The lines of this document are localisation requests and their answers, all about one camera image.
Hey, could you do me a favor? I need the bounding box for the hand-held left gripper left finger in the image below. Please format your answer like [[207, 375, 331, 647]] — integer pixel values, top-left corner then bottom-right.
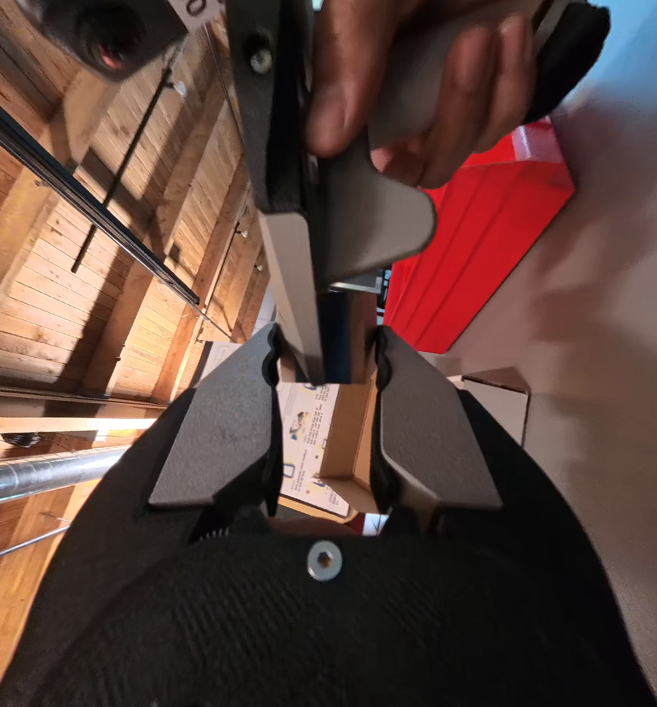
[[148, 324, 283, 514]]

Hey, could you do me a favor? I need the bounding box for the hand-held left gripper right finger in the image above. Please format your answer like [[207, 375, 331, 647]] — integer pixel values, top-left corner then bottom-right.
[[370, 326, 503, 511]]

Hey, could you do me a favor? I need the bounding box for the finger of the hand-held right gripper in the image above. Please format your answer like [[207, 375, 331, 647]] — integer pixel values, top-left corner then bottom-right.
[[258, 212, 329, 386]]

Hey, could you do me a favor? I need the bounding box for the white cardboard mailer box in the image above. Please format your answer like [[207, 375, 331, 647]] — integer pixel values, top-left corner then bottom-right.
[[276, 326, 531, 517]]

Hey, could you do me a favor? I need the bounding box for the red plastic bin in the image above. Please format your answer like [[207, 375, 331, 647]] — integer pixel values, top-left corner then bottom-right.
[[384, 119, 576, 354]]

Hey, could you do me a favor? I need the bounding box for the person's left hand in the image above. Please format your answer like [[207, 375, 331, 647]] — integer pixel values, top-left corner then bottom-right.
[[268, 516, 362, 538]]

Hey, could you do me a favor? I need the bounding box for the person's right hand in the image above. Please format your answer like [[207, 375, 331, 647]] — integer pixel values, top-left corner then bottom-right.
[[306, 0, 550, 190]]

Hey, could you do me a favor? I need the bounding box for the black ceiling rod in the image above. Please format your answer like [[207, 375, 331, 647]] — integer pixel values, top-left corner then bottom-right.
[[71, 65, 175, 275]]

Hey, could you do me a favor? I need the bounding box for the silver ventilation duct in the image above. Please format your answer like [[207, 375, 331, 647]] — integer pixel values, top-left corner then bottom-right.
[[0, 447, 131, 510]]

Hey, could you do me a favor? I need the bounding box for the black metal rail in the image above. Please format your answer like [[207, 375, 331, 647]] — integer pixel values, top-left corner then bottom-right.
[[0, 83, 203, 308]]

